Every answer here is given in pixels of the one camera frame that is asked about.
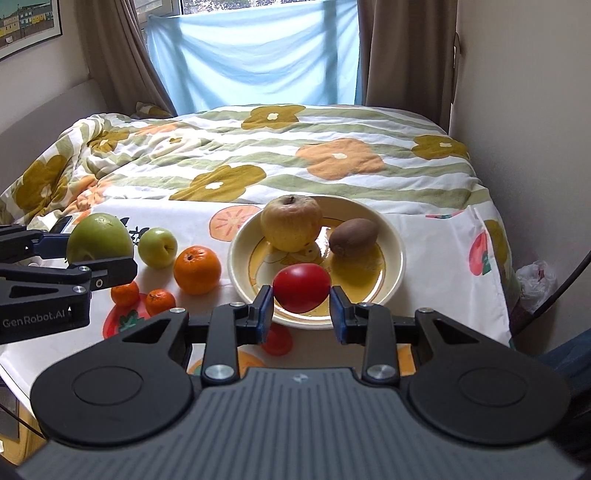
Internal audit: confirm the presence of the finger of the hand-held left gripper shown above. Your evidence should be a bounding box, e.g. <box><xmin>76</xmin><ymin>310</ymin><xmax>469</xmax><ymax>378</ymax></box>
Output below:
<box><xmin>0</xmin><ymin>256</ymin><xmax>138</xmax><ymax>305</ymax></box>
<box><xmin>0</xmin><ymin>216</ymin><xmax>77</xmax><ymax>267</ymax></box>

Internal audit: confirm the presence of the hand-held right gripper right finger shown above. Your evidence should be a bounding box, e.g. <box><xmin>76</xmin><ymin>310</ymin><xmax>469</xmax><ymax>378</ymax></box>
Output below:
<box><xmin>330</xmin><ymin>285</ymin><xmax>483</xmax><ymax>385</ymax></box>

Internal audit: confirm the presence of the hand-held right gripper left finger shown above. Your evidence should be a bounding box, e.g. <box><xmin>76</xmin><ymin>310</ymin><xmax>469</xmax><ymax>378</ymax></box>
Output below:
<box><xmin>121</xmin><ymin>285</ymin><xmax>274</xmax><ymax>386</ymax></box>

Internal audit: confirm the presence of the small tangerine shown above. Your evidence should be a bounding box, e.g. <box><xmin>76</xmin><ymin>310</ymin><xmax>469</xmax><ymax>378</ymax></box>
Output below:
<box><xmin>111</xmin><ymin>280</ymin><xmax>140</xmax><ymax>308</ymax></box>
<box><xmin>145</xmin><ymin>289</ymin><xmax>177</xmax><ymax>317</ymax></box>

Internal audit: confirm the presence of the large green apple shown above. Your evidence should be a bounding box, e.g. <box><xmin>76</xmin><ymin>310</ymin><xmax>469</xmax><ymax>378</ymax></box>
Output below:
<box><xmin>66</xmin><ymin>213</ymin><xmax>134</xmax><ymax>269</ymax></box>

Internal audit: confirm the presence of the red tomato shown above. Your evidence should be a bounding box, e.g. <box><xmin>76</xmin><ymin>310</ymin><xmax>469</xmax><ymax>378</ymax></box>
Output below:
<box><xmin>272</xmin><ymin>263</ymin><xmax>332</xmax><ymax>313</ymax></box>

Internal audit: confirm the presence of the small green apple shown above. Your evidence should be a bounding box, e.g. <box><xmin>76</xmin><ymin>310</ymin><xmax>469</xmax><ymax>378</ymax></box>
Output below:
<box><xmin>139</xmin><ymin>227</ymin><xmax>178</xmax><ymax>269</ymax></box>

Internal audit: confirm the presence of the cream yellow ceramic bowl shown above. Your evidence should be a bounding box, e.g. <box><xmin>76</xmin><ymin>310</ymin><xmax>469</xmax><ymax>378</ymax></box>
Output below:
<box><xmin>228</xmin><ymin>195</ymin><xmax>407</xmax><ymax>329</ymax></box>

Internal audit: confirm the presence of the orange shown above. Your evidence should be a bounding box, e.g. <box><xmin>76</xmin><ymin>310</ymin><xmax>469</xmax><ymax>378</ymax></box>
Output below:
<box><xmin>173</xmin><ymin>246</ymin><xmax>222</xmax><ymax>296</ymax></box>

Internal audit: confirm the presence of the brown kiwi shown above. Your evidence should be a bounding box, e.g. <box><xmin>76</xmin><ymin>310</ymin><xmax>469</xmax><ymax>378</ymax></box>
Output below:
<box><xmin>329</xmin><ymin>218</ymin><xmax>379</xmax><ymax>258</ymax></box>

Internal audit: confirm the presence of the yellow wrinkled apple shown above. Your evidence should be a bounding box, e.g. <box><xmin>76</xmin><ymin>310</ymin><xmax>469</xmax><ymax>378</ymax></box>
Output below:
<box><xmin>260</xmin><ymin>195</ymin><xmax>324</xmax><ymax>253</ymax></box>

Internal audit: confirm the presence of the white printed cloth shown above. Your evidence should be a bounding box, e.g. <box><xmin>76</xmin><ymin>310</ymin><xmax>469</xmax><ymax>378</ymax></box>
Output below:
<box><xmin>0</xmin><ymin>203</ymin><xmax>514</xmax><ymax>402</ymax></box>

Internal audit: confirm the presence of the beige headboard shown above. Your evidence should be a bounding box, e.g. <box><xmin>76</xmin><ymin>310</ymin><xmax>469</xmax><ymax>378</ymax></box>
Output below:
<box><xmin>0</xmin><ymin>76</ymin><xmax>112</xmax><ymax>155</ymax></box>

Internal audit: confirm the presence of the floral striped blanket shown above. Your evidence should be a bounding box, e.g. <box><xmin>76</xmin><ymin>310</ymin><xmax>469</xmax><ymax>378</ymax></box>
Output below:
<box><xmin>0</xmin><ymin>104</ymin><xmax>520</xmax><ymax>301</ymax></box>

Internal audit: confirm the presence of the white plastic bag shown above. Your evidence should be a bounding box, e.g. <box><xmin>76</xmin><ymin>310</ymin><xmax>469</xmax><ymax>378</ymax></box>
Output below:
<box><xmin>515</xmin><ymin>261</ymin><xmax>559</xmax><ymax>315</ymax></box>

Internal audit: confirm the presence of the brown curtain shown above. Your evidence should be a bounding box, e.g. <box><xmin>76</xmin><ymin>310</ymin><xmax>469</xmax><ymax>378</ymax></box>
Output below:
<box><xmin>358</xmin><ymin>0</ymin><xmax>459</xmax><ymax>136</ymax></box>
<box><xmin>78</xmin><ymin>0</ymin><xmax>185</xmax><ymax>117</ymax></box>

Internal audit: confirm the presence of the dark blue cloth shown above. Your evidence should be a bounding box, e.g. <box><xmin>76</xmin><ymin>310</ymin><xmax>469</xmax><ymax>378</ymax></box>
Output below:
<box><xmin>540</xmin><ymin>332</ymin><xmax>591</xmax><ymax>407</ymax></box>

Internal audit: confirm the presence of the light blue window cloth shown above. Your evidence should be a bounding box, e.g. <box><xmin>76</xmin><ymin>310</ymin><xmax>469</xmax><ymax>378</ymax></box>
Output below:
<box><xmin>147</xmin><ymin>2</ymin><xmax>361</xmax><ymax>116</ymax></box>

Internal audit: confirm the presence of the window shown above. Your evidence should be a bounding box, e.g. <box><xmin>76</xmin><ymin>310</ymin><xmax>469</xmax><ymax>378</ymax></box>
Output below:
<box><xmin>178</xmin><ymin>0</ymin><xmax>358</xmax><ymax>17</ymax></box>

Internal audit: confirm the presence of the framed wall poster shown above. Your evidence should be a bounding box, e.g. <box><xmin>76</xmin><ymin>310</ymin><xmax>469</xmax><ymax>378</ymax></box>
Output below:
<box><xmin>0</xmin><ymin>0</ymin><xmax>64</xmax><ymax>62</ymax></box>

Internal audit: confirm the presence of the black cable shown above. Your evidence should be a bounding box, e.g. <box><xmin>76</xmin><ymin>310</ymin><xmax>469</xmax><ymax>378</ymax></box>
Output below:
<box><xmin>508</xmin><ymin>249</ymin><xmax>591</xmax><ymax>344</ymax></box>

